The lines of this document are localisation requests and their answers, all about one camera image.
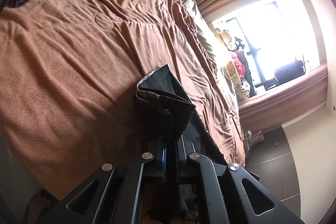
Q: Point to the person's foot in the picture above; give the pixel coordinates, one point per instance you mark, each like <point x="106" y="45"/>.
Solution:
<point x="39" y="209"/>

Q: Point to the black and white plush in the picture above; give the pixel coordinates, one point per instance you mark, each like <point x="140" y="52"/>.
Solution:
<point x="243" y="90"/>

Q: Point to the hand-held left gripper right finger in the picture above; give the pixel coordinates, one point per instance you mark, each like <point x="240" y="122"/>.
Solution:
<point x="185" y="151"/>

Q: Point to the black framed window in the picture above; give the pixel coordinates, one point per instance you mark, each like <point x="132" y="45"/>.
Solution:
<point x="278" y="29"/>

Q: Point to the white rack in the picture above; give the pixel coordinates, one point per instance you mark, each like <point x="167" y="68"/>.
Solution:
<point x="253" y="138"/>

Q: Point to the dark grey plush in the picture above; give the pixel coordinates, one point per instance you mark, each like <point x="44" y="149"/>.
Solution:
<point x="249" y="74"/>

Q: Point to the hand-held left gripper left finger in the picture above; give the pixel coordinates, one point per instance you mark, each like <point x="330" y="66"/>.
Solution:
<point x="164" y="163"/>

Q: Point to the cream bear plush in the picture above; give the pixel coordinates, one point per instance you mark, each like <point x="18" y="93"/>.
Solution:
<point x="221" y="36"/>

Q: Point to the black pants with patterned trim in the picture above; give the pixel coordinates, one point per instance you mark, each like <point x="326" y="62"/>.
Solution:
<point x="168" y="98"/>

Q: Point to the red plush toy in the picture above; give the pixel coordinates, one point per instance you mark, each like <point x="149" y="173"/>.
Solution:
<point x="239" y="66"/>

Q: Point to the black cat plush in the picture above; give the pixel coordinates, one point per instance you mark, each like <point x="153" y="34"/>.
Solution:
<point x="238" y="43"/>

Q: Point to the beige quilt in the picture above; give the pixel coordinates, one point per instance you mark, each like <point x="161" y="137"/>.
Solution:
<point x="207" y="37"/>

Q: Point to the brown blanket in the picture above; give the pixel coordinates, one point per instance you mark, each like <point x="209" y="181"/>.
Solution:
<point x="78" y="56"/>

